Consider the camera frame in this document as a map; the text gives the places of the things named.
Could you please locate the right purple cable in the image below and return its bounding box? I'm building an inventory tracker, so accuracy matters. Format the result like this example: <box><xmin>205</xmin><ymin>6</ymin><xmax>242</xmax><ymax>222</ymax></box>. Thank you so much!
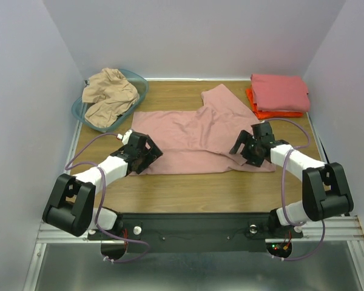
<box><xmin>262</xmin><ymin>118</ymin><xmax>326</xmax><ymax>261</ymax></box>

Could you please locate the folded salmon pink t shirt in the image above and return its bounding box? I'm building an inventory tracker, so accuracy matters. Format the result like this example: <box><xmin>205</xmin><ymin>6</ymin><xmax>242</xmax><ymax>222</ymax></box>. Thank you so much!
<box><xmin>251</xmin><ymin>73</ymin><xmax>311</xmax><ymax>113</ymax></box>

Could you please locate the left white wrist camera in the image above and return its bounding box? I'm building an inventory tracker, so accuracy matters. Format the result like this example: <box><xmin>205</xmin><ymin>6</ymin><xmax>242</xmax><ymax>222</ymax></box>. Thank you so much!
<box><xmin>116</xmin><ymin>129</ymin><xmax>135</xmax><ymax>145</ymax></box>

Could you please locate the folded orange t shirt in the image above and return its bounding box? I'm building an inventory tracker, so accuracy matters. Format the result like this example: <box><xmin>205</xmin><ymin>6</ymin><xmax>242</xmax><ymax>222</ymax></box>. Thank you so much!
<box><xmin>246</xmin><ymin>89</ymin><xmax>303</xmax><ymax>119</ymax></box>

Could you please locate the aluminium frame rail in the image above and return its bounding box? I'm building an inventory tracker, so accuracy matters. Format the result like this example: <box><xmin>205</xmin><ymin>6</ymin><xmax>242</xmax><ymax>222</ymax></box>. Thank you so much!
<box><xmin>24</xmin><ymin>79</ymin><xmax>364</xmax><ymax>291</ymax></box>

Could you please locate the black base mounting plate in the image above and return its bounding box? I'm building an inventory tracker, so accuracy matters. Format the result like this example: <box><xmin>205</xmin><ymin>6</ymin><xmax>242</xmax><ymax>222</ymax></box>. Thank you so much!
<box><xmin>87</xmin><ymin>212</ymin><xmax>304</xmax><ymax>254</ymax></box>

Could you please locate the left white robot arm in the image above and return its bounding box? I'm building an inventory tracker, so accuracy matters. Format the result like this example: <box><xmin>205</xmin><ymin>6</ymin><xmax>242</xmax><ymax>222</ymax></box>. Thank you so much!
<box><xmin>42</xmin><ymin>130</ymin><xmax>163</xmax><ymax>237</ymax></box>

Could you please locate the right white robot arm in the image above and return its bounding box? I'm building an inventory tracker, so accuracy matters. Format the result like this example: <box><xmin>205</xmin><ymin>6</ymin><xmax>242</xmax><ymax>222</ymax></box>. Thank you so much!
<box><xmin>229</xmin><ymin>121</ymin><xmax>354</xmax><ymax>232</ymax></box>

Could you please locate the teal plastic basket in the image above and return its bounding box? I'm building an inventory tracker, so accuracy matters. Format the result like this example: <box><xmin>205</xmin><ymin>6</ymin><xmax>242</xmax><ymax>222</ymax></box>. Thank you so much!
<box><xmin>72</xmin><ymin>69</ymin><xmax>149</xmax><ymax>133</ymax></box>

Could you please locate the beige t shirt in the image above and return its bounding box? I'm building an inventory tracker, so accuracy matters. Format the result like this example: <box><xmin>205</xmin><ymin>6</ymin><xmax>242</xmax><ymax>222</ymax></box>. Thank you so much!
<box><xmin>82</xmin><ymin>68</ymin><xmax>140</xmax><ymax>128</ymax></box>

